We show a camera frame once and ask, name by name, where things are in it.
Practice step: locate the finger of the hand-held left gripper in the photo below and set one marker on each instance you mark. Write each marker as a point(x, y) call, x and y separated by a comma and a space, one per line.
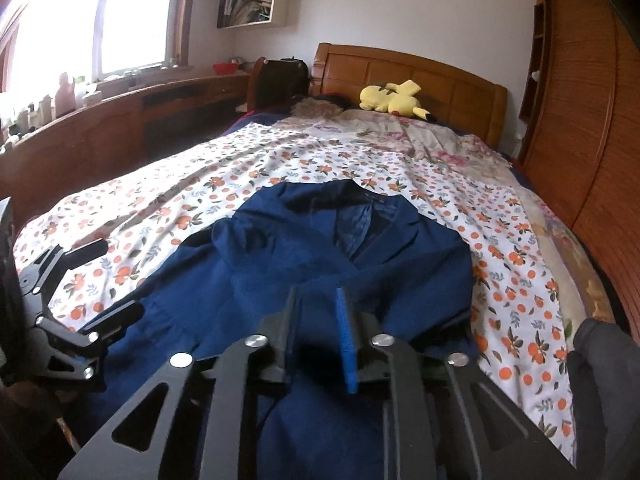
point(90, 332)
point(55, 260)

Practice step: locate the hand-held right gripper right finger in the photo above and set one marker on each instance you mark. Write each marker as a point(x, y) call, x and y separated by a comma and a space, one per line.
point(346, 340)

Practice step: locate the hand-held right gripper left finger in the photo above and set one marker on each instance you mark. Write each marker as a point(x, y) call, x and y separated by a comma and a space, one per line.
point(290, 340)

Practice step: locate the navy blue suit jacket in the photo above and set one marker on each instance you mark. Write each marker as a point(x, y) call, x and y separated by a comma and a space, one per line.
point(280, 260)

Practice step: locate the long wooden desk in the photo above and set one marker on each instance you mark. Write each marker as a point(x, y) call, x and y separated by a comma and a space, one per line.
point(100, 130)

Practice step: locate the white bottle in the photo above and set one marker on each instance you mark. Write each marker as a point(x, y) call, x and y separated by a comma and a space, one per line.
point(45, 110)

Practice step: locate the white tissue box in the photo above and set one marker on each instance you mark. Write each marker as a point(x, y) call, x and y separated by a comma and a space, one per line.
point(92, 96)

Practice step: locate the white orange-print bed sheet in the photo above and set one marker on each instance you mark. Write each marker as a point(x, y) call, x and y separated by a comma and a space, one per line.
point(200, 170)

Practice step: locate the yellow plush toy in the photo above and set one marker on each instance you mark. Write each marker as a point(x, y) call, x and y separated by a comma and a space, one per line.
point(385, 97)

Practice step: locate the window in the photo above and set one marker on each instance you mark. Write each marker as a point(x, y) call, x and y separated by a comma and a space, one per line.
point(130, 20)

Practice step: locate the red bowl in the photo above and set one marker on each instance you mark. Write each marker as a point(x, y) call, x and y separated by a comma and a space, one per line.
point(226, 68)

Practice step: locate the dark red chair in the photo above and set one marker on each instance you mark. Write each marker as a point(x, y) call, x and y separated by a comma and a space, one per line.
point(256, 85)

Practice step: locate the black bag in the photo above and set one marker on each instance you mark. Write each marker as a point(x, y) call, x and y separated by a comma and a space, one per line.
point(287, 77)

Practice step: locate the dark grey cloth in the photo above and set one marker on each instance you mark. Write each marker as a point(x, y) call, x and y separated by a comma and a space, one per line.
point(605, 385)

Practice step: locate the wooden bed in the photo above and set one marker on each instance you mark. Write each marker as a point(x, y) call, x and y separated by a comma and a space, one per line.
point(400, 67)

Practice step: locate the brown slatted wardrobe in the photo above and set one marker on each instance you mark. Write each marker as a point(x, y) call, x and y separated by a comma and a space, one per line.
point(590, 135)

